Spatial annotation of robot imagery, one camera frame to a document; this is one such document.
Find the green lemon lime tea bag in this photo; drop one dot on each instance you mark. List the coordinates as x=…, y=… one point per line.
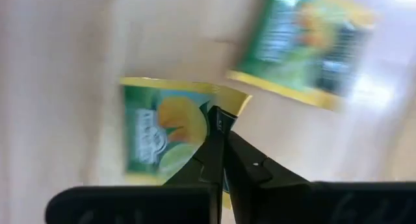
x=169, y=126
x=302, y=45

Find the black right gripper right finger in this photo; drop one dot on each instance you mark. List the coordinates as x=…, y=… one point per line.
x=253, y=185

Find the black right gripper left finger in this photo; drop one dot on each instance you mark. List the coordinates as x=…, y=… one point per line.
x=211, y=159

